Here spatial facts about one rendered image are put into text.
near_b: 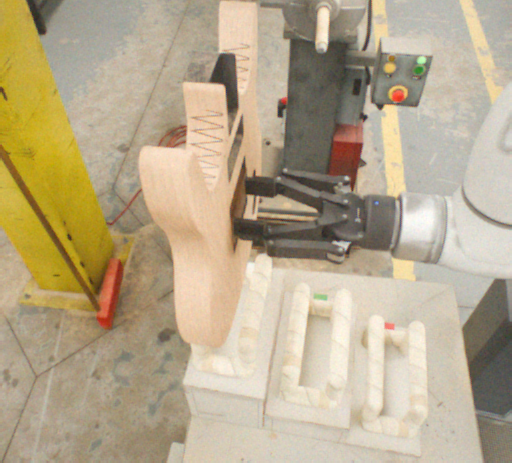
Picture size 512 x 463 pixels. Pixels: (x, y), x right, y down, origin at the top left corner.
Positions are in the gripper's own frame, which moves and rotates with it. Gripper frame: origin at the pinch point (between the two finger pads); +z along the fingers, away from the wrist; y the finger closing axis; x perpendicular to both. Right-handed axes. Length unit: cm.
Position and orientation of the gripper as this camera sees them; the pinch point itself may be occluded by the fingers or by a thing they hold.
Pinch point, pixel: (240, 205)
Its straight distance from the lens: 68.6
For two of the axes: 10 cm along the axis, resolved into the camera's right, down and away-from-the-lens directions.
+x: -0.1, -6.5, -7.6
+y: 1.7, -7.5, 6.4
